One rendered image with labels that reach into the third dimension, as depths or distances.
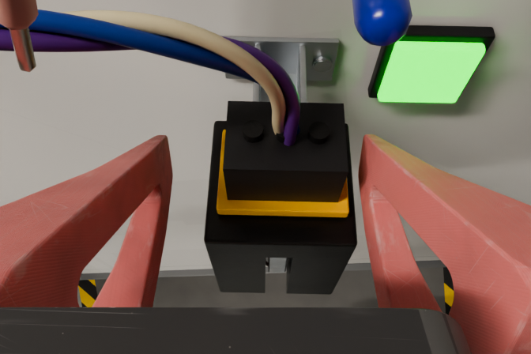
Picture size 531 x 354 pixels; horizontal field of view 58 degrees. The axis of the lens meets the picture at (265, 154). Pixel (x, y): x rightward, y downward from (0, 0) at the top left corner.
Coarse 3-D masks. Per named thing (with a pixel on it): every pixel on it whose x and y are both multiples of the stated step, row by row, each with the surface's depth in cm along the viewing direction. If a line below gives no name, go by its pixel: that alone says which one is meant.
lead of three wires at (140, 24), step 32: (0, 32) 7; (32, 32) 7; (64, 32) 7; (96, 32) 7; (128, 32) 7; (160, 32) 8; (192, 32) 8; (224, 64) 9; (256, 64) 9; (288, 96) 10; (288, 128) 11
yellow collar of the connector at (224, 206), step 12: (228, 204) 13; (240, 204) 13; (252, 204) 13; (264, 204) 13; (276, 204) 13; (288, 204) 13; (300, 204) 13; (312, 204) 13; (324, 204) 13; (336, 204) 13; (288, 216) 13; (300, 216) 13; (312, 216) 13; (324, 216) 13; (336, 216) 13
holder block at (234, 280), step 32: (224, 128) 15; (352, 192) 14; (224, 224) 13; (256, 224) 13; (288, 224) 13; (320, 224) 13; (352, 224) 13; (224, 256) 14; (256, 256) 14; (288, 256) 14; (320, 256) 14; (224, 288) 17; (256, 288) 17; (288, 288) 17; (320, 288) 17
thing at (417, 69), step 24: (384, 48) 18; (408, 48) 18; (432, 48) 18; (456, 48) 18; (480, 48) 18; (384, 72) 20; (408, 72) 19; (432, 72) 19; (456, 72) 19; (384, 96) 20; (408, 96) 20; (432, 96) 20; (456, 96) 20
